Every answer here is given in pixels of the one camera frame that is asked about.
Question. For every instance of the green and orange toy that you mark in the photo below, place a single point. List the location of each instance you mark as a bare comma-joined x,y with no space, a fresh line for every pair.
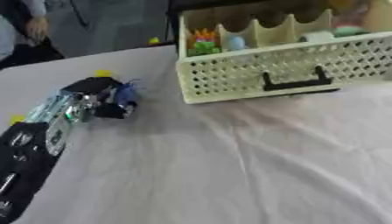
204,43

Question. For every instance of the yellow and green small toy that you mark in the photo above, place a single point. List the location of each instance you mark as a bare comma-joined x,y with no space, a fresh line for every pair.
153,41

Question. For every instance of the mint green toy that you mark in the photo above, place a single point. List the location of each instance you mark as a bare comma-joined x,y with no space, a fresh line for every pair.
350,31

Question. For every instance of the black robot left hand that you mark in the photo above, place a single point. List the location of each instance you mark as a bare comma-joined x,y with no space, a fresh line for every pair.
94,85

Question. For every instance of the person's hand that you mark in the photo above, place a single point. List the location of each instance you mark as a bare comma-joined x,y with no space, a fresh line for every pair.
37,27

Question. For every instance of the person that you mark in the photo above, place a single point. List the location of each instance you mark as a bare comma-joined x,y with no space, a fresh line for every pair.
25,54

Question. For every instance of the pink toy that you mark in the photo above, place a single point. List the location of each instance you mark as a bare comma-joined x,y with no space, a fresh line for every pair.
352,16

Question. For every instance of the yellow small block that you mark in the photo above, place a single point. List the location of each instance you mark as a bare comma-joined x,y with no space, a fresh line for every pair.
17,119
103,73

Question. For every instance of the pale compartment drawer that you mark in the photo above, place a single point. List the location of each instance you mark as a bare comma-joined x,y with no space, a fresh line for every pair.
286,64

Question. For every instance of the light blue egg toy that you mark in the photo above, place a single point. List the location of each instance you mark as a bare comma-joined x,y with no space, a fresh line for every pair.
236,43

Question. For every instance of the white roll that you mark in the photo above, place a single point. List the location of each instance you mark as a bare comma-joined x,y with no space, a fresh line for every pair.
316,36

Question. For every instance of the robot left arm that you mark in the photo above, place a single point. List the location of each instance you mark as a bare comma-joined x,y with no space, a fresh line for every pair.
28,151

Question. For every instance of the blue small object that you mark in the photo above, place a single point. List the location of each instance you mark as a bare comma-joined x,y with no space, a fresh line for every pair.
126,94

